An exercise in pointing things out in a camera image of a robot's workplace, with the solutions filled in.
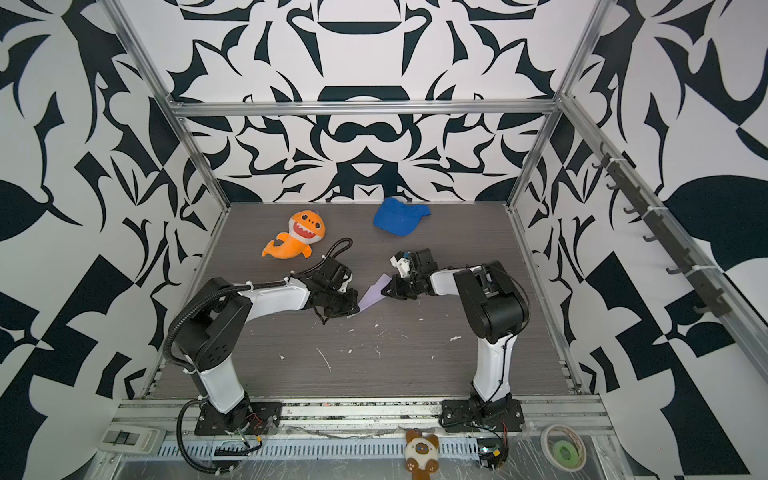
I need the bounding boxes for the lilac square paper sheet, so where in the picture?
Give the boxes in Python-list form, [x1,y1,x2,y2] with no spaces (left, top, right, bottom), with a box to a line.
[358,274,392,312]

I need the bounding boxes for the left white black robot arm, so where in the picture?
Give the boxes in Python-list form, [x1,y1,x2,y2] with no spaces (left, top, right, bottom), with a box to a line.
[162,257,358,415]

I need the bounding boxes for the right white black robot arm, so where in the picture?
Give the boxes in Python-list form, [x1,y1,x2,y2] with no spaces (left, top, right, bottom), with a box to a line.
[381,249,530,408]

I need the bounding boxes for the blue cap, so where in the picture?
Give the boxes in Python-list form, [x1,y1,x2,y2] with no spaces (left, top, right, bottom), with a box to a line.
[373,197,431,237]

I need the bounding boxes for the orange shark plush toy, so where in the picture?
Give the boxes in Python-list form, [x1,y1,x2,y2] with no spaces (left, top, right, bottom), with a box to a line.
[262,210,326,260]

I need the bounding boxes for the brown white plush toy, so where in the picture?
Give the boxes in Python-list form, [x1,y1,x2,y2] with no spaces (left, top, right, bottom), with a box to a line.
[404,429,440,480]

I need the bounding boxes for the small black electronics board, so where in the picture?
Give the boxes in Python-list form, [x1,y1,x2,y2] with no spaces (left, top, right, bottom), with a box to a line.
[477,437,509,470]

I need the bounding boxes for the white power strip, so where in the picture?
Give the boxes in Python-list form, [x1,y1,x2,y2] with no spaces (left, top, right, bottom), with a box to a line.
[98,423,166,456]

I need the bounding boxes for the tape roll with green core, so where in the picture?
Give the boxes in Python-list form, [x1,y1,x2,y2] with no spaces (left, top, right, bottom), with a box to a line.
[540,424,587,473]

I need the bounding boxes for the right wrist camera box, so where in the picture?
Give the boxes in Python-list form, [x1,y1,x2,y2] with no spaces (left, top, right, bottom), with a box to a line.
[390,251,412,279]

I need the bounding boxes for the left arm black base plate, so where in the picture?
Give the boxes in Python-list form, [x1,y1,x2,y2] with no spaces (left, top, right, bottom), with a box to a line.
[194,397,284,436]

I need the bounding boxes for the black corrugated cable hose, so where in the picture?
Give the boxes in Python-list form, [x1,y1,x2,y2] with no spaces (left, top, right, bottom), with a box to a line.
[175,398,263,475]

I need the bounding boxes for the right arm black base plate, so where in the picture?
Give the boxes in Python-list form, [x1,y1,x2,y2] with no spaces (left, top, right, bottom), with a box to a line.
[438,394,525,433]

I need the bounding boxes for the black wall hook rail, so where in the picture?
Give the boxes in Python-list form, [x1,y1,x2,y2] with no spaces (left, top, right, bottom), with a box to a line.
[593,150,733,317]

